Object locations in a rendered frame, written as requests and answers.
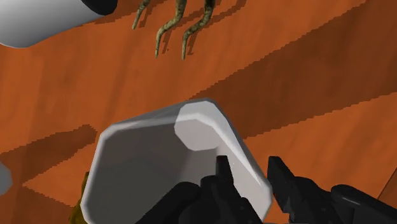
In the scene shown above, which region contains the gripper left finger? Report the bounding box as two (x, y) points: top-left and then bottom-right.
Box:
(136, 155), (263, 224)

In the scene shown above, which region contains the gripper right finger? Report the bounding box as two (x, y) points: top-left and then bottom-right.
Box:
(267, 156), (397, 224)

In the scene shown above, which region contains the white faceted cup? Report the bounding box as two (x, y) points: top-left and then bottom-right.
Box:
(80, 97), (274, 224)

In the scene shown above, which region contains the olive yellow object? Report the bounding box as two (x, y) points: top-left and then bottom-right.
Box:
(68, 171), (91, 224)

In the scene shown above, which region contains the olive green tentacled figure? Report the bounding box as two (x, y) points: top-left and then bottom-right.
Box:
(131, 0), (216, 60)

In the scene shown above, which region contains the grey rounded object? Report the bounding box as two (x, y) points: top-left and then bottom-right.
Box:
(0, 161), (13, 197)

